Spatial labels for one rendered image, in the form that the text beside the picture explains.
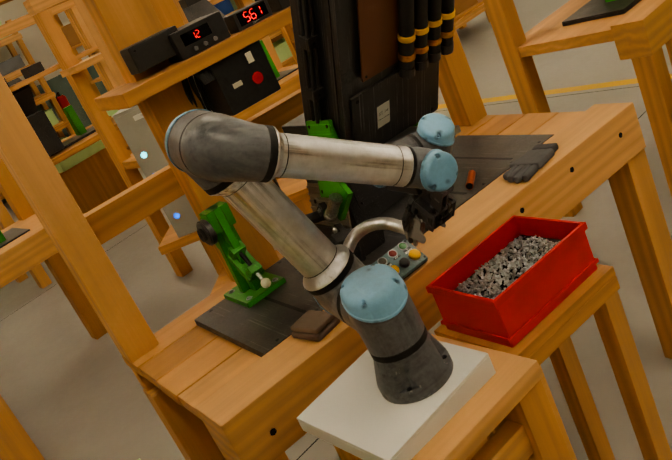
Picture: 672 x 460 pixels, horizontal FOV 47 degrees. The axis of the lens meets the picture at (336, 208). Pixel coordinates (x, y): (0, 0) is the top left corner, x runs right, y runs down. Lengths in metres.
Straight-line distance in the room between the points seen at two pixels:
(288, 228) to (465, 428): 0.48
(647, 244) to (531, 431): 1.14
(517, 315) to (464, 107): 1.25
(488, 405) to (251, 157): 0.62
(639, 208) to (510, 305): 0.95
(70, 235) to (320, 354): 0.75
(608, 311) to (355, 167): 0.77
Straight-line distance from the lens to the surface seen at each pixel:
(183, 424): 2.33
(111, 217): 2.23
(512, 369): 1.52
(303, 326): 1.80
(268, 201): 1.41
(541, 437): 1.59
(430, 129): 1.54
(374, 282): 1.40
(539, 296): 1.70
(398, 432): 1.43
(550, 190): 2.17
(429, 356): 1.45
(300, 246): 1.45
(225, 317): 2.12
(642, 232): 2.55
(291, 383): 1.73
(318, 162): 1.30
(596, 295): 1.80
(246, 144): 1.24
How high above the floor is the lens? 1.72
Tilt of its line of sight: 19 degrees down
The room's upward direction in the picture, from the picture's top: 25 degrees counter-clockwise
